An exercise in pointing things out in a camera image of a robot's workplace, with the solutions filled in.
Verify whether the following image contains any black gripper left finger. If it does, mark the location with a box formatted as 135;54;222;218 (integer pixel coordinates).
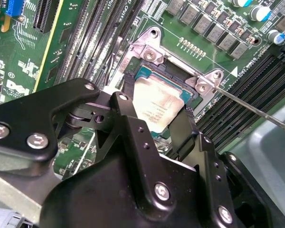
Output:
0;76;178;209

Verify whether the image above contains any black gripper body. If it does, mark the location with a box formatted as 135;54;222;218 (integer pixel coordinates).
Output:
39;135;213;228

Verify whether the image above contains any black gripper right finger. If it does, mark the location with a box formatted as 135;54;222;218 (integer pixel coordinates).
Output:
170;106;283;228

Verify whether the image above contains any thin metal locking lever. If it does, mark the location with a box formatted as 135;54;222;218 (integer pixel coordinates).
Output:
213;85;285;136

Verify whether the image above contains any silver square CPU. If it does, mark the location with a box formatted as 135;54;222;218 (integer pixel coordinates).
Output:
132;64;194;140

